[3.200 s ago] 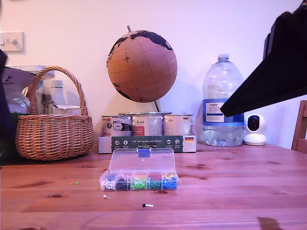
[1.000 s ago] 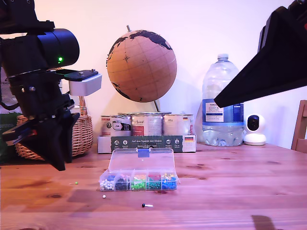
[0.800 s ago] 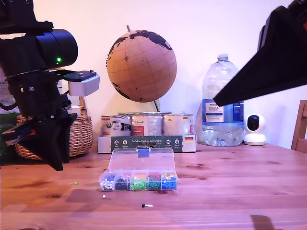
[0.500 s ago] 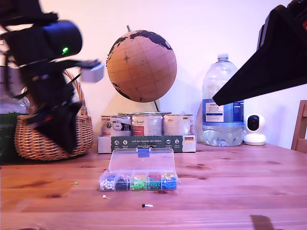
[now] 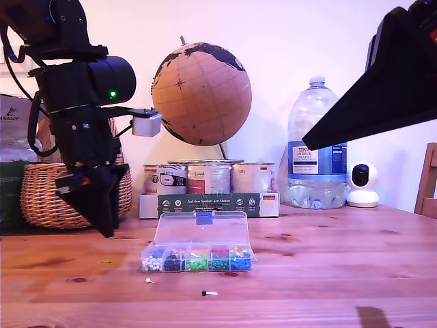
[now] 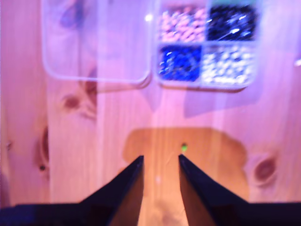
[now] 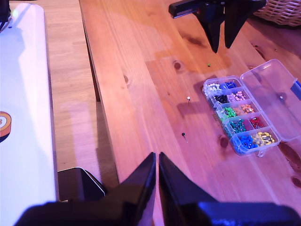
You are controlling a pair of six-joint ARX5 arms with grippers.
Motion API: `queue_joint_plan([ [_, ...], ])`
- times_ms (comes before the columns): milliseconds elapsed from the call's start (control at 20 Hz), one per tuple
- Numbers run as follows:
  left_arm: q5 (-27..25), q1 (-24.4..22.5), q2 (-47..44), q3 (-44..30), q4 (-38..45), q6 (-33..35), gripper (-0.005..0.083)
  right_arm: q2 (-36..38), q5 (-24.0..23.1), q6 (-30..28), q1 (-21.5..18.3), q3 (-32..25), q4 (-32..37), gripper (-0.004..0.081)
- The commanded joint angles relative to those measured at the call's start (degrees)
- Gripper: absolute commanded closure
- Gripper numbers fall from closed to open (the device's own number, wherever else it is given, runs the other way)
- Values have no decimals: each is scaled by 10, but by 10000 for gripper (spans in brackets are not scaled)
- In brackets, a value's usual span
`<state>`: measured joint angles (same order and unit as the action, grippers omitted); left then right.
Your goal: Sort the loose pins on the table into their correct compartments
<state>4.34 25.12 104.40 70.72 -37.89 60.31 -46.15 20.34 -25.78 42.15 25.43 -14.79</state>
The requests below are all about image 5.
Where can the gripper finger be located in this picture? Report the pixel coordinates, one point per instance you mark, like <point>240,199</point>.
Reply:
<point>375,132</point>
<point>392,85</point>

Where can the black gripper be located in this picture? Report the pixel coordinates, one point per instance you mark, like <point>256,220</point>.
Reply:
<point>85,136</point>

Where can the tin can black label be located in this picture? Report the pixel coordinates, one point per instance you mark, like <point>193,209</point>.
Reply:
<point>165,181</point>

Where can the large clear water bottle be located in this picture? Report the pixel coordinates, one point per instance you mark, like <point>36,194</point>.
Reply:
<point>317,112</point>

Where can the dark blue pin heap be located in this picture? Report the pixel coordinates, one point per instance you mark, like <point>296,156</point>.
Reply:
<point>157,253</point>

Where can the wooden chair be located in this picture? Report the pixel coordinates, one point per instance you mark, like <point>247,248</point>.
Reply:
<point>427,191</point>

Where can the white pin heap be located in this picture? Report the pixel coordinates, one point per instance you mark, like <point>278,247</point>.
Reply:
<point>152,264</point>

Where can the pink pin heap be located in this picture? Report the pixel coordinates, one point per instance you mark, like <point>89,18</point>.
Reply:
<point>178,252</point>

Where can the black pin heap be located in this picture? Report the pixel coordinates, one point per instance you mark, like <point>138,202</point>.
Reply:
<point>174,264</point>

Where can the tin can red label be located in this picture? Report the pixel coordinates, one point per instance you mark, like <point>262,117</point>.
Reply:
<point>209,179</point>

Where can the clear plastic pin box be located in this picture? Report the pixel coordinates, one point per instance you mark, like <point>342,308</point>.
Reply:
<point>203,232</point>

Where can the green cardboard can tray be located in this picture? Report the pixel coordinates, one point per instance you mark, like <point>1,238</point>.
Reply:
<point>211,203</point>

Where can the white green pet food bag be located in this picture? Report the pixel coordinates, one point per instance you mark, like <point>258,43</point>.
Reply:
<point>13,143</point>

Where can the orange pin heap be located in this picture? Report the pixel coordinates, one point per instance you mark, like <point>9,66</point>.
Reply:
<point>198,253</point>

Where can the green pin heap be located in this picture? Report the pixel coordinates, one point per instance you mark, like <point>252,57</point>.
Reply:
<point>196,264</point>

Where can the red pin heap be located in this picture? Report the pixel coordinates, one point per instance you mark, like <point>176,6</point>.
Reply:
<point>220,253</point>

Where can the tin can white label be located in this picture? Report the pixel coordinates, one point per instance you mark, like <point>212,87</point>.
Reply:
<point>253,177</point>

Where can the teal pin heap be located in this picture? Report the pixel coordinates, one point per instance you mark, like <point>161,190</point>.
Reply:
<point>220,264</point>

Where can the cork globe on stand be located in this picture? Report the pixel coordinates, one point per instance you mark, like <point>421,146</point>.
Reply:
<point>205,95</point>

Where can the yellow pin heap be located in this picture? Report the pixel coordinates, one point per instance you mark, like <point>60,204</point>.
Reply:
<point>239,253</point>

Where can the light blue pin heap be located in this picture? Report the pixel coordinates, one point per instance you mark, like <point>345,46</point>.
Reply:
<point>241,264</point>

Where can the small white round camera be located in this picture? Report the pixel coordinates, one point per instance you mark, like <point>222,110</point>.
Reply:
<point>362,184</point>

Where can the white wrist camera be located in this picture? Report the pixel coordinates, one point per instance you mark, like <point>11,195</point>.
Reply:
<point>147,124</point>

